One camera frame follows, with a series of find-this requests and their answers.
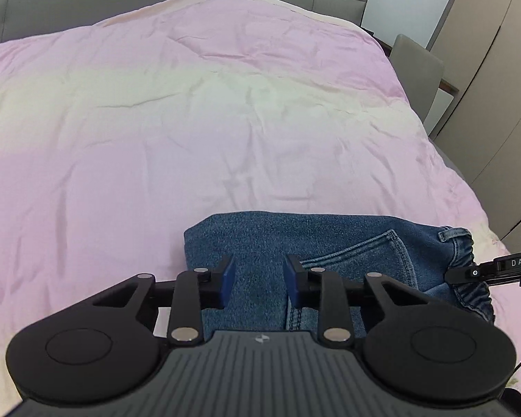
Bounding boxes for beige wardrobe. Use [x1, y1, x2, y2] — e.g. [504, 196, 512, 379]
[425, 0, 521, 244]

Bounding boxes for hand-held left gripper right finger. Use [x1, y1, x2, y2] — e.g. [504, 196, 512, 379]
[283, 254, 435, 345]

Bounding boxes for blue denim pants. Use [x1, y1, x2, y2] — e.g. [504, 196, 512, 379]
[183, 211, 496, 335]

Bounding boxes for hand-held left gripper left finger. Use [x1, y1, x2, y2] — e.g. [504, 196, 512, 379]
[84, 254, 236, 345]

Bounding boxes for pink bed blanket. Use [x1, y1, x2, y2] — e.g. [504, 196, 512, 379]
[0, 0, 515, 409]

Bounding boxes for grey chair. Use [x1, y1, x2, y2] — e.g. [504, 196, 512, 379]
[390, 34, 445, 123]

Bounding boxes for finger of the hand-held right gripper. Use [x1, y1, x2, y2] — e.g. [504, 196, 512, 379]
[445, 263, 498, 286]

